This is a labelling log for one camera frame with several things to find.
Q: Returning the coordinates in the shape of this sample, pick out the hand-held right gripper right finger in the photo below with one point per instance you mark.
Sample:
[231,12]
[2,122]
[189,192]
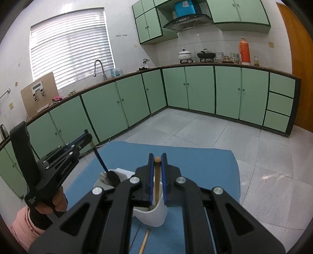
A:
[164,180]

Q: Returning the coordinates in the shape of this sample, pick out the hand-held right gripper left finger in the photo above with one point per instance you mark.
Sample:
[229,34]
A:
[151,178]

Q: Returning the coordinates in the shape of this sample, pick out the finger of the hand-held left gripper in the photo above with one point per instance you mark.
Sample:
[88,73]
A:
[85,138]
[71,154]

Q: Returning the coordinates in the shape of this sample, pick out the bamboo chopstick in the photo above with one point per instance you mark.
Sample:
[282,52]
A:
[144,241]
[157,185]

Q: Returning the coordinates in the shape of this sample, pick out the black plastic spoon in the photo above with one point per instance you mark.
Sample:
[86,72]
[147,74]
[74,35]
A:
[113,178]

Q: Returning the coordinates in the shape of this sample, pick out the white two-compartment utensil holder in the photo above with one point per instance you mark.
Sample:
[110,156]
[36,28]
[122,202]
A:
[154,217]

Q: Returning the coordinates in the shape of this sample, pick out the person's left hand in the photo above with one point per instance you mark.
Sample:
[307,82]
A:
[60,201]

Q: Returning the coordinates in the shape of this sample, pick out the blue tablecloth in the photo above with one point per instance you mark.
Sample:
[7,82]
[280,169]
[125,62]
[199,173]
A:
[195,161]

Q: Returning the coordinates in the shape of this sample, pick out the red cloth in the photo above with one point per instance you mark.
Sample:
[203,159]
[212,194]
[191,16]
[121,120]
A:
[57,99]

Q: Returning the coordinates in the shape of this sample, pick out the silver electric kettle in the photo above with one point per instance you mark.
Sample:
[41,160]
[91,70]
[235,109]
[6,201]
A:
[3,132]

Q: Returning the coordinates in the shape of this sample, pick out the brown cardboard box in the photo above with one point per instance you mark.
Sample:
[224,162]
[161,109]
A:
[49,85]

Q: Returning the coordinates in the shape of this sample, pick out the metal kitchen faucet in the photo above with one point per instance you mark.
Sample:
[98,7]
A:
[104,73]

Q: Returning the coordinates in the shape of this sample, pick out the blue plastic bottles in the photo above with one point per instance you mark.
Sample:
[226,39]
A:
[117,72]

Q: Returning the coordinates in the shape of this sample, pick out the white window blind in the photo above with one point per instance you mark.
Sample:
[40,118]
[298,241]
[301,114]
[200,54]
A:
[71,46]

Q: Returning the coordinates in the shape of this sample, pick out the metal kettle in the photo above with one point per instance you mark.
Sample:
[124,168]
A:
[146,62]

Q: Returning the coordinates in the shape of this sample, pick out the green base cabinet unit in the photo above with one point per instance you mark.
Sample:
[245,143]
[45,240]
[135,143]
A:
[195,88]

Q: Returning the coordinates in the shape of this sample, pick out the gas stove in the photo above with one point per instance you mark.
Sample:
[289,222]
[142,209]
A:
[185,61]

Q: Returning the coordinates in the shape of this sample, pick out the white cooking pot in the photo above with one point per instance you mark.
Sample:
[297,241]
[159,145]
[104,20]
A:
[184,55]

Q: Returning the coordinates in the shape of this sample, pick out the black wok with lid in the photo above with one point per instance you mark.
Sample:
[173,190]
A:
[206,55]

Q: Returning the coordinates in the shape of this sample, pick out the stack of bowls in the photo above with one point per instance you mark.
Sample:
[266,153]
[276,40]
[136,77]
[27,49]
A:
[219,57]

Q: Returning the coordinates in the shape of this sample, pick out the small glass jars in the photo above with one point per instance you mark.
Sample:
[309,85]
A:
[227,59]

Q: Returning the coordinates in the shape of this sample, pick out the glass jar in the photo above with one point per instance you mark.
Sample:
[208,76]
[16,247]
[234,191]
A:
[256,62]

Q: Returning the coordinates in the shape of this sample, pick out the orange thermos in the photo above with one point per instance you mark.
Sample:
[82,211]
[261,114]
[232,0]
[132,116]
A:
[245,52]

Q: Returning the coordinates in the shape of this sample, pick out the black range hood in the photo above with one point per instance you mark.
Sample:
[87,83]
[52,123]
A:
[188,22]

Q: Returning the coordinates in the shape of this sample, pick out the blue box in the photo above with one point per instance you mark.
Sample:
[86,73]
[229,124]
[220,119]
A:
[184,9]

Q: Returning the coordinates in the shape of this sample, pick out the brown wooden door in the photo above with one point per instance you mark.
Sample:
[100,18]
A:
[300,73]

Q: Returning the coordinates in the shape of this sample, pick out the green wall cabinet unit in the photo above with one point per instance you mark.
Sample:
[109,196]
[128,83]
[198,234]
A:
[244,12]

